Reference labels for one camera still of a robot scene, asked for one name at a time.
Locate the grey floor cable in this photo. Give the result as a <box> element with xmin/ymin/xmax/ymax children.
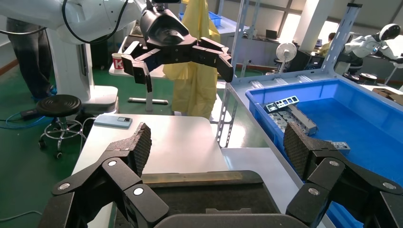
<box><xmin>0</xmin><ymin>210</ymin><xmax>43</xmax><ymax>222</ymax></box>

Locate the small blue plastic bin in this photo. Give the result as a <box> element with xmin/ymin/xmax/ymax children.
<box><xmin>179</xmin><ymin>11</ymin><xmax>222</xmax><ymax>27</ymax></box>

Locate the black container tray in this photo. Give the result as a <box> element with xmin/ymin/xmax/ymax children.
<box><xmin>115</xmin><ymin>170</ymin><xmax>284</xmax><ymax>228</ymax></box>

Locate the long grey metal channel part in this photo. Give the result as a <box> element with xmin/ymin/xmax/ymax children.
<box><xmin>286</xmin><ymin>104</ymin><xmax>318</xmax><ymax>136</ymax></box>

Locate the seated person in yellow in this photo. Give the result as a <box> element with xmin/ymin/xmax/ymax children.
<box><xmin>316</xmin><ymin>32</ymin><xmax>336</xmax><ymax>57</ymax></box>

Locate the large blue plastic bin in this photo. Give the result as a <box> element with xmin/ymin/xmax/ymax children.
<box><xmin>245</xmin><ymin>78</ymin><xmax>403</xmax><ymax>228</ymax></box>

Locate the white standing fan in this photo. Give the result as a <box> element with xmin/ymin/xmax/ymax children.
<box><xmin>275</xmin><ymin>42</ymin><xmax>297</xmax><ymax>75</ymax></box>

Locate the grey perforated metal frame part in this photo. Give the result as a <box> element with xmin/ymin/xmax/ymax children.
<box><xmin>264</xmin><ymin>95</ymin><xmax>300</xmax><ymax>114</ymax></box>

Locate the light blue smartphone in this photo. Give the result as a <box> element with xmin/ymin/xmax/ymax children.
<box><xmin>94</xmin><ymin>114</ymin><xmax>133</xmax><ymax>129</ymax></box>

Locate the yellow hanging garment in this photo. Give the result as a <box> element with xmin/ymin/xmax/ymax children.
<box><xmin>163</xmin><ymin>0</ymin><xmax>221</xmax><ymax>120</ymax></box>

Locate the white desk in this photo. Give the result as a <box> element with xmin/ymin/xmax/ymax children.
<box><xmin>108</xmin><ymin>36</ymin><xmax>169</xmax><ymax>113</ymax></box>

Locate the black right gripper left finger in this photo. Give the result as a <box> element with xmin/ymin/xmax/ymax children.
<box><xmin>38</xmin><ymin>123</ymin><xmax>169</xmax><ymax>228</ymax></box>

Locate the white robot column base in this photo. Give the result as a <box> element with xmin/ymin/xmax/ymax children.
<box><xmin>46</xmin><ymin>27</ymin><xmax>120</xmax><ymax>114</ymax></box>

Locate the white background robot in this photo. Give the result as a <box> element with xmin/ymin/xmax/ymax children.
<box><xmin>335</xmin><ymin>23</ymin><xmax>403</xmax><ymax>76</ymax></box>

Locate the blue floor cable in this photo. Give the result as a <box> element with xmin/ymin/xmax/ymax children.
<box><xmin>0</xmin><ymin>112</ymin><xmax>56</xmax><ymax>130</ymax></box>

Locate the red and white paper cup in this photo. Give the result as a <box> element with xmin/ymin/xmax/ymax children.
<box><xmin>112</xmin><ymin>53</ymin><xmax>125</xmax><ymax>71</ymax></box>

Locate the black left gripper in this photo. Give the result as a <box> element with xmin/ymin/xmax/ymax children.
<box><xmin>121</xmin><ymin>8</ymin><xmax>235</xmax><ymax>94</ymax></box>

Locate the open cardboard box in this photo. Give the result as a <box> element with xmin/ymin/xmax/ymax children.
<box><xmin>372</xmin><ymin>87</ymin><xmax>403</xmax><ymax>106</ymax></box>

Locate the standing person in dark trousers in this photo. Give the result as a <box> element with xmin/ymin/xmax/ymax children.
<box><xmin>6</xmin><ymin>17</ymin><xmax>57</xmax><ymax>101</ymax></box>

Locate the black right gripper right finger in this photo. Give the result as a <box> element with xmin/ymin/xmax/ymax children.
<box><xmin>283</xmin><ymin>122</ymin><xmax>403</xmax><ymax>228</ymax></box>

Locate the black power adapter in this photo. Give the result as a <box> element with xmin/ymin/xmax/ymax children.
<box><xmin>19</xmin><ymin>108</ymin><xmax>41</xmax><ymax>121</ymax></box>

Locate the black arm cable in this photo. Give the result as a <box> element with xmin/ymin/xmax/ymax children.
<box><xmin>0</xmin><ymin>28</ymin><xmax>48</xmax><ymax>36</ymax></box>
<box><xmin>61</xmin><ymin>0</ymin><xmax>130</xmax><ymax>45</ymax></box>

